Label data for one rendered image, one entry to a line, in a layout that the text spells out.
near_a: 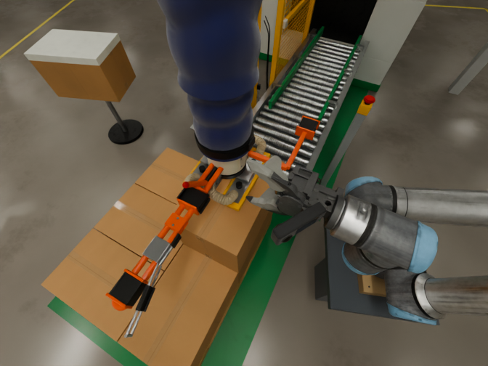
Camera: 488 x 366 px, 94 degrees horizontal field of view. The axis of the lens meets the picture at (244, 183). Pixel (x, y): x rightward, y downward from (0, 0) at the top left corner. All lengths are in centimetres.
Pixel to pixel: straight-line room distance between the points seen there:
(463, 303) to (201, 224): 99
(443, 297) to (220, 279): 102
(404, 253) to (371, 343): 174
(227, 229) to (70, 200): 200
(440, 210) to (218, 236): 82
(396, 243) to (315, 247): 172
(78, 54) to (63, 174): 127
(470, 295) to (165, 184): 166
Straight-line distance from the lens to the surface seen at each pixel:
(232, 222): 114
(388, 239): 48
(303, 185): 48
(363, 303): 138
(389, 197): 65
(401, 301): 113
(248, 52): 63
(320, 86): 266
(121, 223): 178
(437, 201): 69
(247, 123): 79
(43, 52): 261
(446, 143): 357
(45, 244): 273
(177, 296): 151
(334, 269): 136
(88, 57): 235
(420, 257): 50
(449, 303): 106
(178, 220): 84
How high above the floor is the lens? 200
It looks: 58 degrees down
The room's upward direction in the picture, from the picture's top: straight up
